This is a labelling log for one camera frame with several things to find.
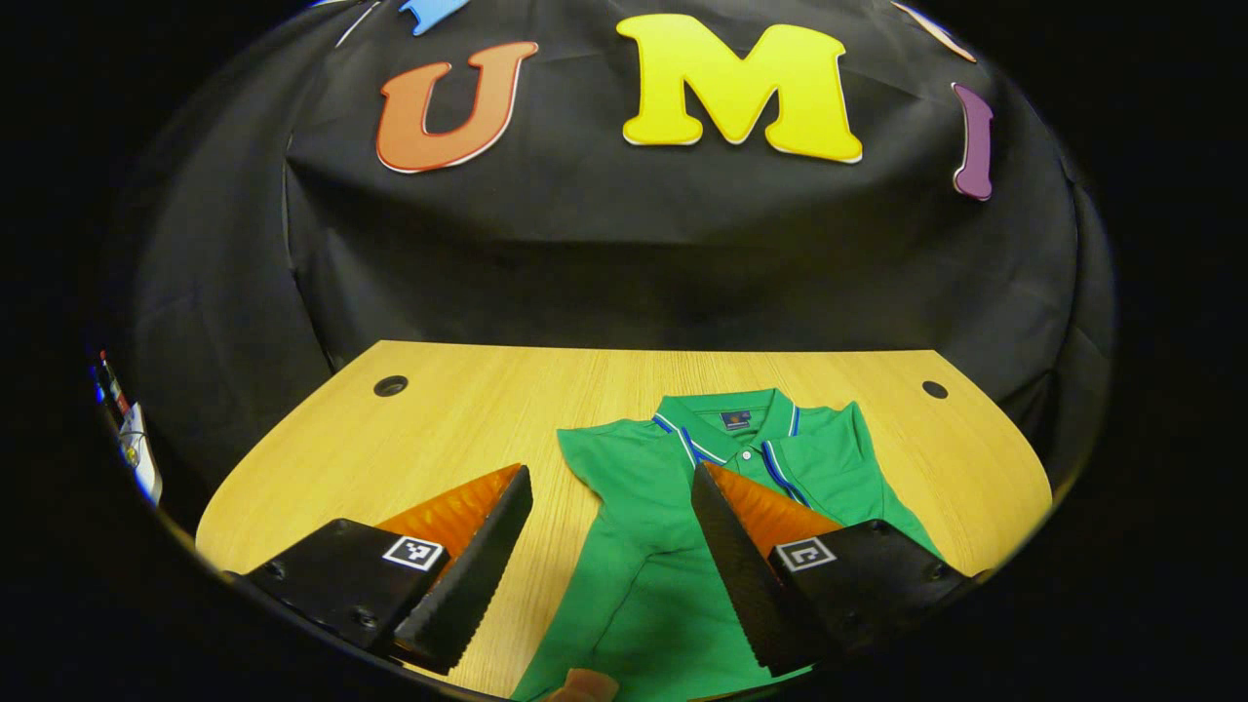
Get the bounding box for green T-shirt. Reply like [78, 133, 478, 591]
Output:
[509, 388, 945, 702]

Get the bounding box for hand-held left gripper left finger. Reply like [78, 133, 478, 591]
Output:
[244, 464, 535, 676]

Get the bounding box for black backdrop cloth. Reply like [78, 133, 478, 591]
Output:
[107, 0, 1117, 498]

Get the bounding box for white side table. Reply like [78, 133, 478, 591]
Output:
[119, 402, 164, 508]

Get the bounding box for red bottle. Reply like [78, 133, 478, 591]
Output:
[97, 351, 133, 415]

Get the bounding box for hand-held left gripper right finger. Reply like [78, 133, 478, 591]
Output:
[690, 461, 976, 679]

